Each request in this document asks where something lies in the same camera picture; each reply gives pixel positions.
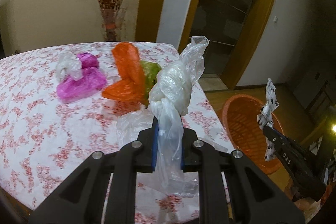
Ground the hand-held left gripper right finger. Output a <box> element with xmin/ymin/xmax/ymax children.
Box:
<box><xmin>181</xmin><ymin>127</ymin><xmax>306</xmax><ymax>224</ymax></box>

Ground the glass vase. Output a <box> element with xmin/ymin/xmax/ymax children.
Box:
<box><xmin>100</xmin><ymin>7</ymin><xmax>126</xmax><ymax>42</ymax></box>

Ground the white spotted wrapper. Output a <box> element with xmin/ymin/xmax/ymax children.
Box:
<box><xmin>257</xmin><ymin>78</ymin><xmax>280</xmax><ymax>162</ymax></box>

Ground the magenta plastic bag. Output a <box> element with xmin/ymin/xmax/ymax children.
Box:
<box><xmin>56</xmin><ymin>53</ymin><xmax>108</xmax><ymax>104</ymax></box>

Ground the clear bubble plastic bag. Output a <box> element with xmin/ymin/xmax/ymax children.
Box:
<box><xmin>56</xmin><ymin>53</ymin><xmax>84</xmax><ymax>81</ymax></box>

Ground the large translucent plastic bag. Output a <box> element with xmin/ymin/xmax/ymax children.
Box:
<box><xmin>116</xmin><ymin>35</ymin><xmax>210</xmax><ymax>198</ymax></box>

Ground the person's right hand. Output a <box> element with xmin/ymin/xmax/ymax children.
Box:
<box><xmin>290</xmin><ymin>185</ymin><xmax>328</xmax><ymax>218</ymax></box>

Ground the orange plastic bag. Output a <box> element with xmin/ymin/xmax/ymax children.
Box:
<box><xmin>102</xmin><ymin>42</ymin><xmax>147</xmax><ymax>104</ymax></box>

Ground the wooden door frame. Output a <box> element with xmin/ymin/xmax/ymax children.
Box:
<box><xmin>180</xmin><ymin>0</ymin><xmax>282</xmax><ymax>90</ymax></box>

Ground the orange plastic basket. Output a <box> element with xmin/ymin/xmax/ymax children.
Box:
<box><xmin>222</xmin><ymin>95</ymin><xmax>285</xmax><ymax>176</ymax></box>

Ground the glass panel door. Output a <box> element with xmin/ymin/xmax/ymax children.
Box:
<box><xmin>189</xmin><ymin>0</ymin><xmax>259</xmax><ymax>77</ymax></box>

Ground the yellow-green plastic bag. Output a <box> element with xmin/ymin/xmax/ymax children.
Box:
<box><xmin>139</xmin><ymin>61</ymin><xmax>163</xmax><ymax>101</ymax></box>

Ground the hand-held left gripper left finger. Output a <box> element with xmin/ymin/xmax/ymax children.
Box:
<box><xmin>28</xmin><ymin>119</ymin><xmax>158</xmax><ymax>224</ymax></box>

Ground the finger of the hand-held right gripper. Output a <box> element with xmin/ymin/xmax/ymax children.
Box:
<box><xmin>261</xmin><ymin>125</ymin><xmax>313</xmax><ymax>172</ymax></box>

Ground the floral tablecloth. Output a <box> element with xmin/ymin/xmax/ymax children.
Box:
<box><xmin>0</xmin><ymin>42</ymin><xmax>234</xmax><ymax>224</ymax></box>

